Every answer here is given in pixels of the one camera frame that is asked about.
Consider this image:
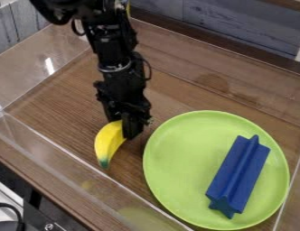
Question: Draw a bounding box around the clear acrylic tray wall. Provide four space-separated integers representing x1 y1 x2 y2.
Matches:
0 10 300 231

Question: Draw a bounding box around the yellow blue tin can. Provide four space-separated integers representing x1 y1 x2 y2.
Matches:
123 0 131 17

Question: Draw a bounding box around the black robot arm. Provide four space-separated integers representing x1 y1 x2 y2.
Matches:
30 0 153 139

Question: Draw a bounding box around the black cable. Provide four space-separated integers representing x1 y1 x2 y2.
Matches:
0 202 24 231

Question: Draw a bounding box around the blue star-shaped block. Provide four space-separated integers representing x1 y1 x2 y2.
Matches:
206 134 270 219

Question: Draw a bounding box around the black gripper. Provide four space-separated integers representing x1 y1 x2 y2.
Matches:
94 66 151 140

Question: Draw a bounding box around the green round plate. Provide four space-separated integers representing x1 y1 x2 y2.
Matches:
143 110 290 231

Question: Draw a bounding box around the yellow toy banana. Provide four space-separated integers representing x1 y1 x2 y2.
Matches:
94 120 126 169

